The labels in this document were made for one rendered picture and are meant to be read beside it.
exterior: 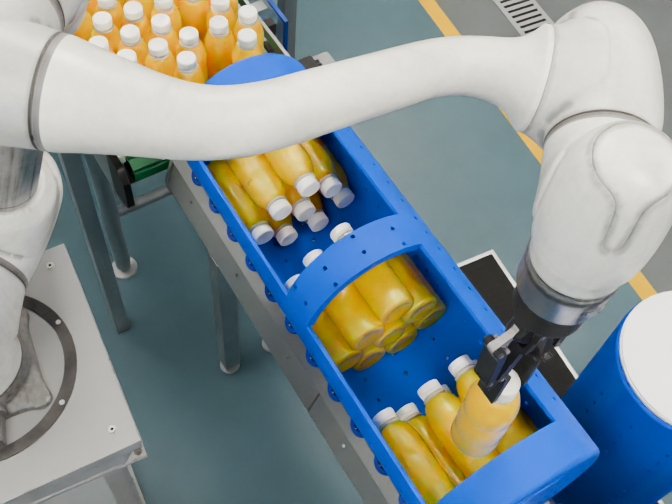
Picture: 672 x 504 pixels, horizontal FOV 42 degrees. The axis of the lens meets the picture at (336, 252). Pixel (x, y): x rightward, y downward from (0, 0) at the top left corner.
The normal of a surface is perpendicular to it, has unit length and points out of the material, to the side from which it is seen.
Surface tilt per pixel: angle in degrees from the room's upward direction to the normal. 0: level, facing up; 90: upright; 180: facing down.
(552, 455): 9
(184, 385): 0
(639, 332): 0
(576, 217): 82
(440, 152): 0
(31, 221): 70
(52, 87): 36
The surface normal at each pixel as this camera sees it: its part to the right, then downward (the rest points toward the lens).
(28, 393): 0.25, -0.38
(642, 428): -0.69, 0.58
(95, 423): 0.00, -0.49
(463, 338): -0.70, 0.10
